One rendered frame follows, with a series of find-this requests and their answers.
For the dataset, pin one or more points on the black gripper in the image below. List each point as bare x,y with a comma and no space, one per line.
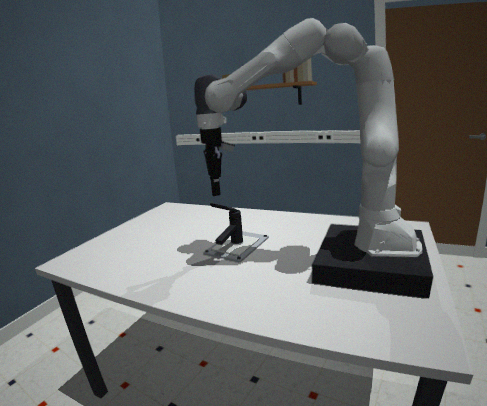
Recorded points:
212,136

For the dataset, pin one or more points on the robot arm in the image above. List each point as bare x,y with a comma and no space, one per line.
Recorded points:
381,230

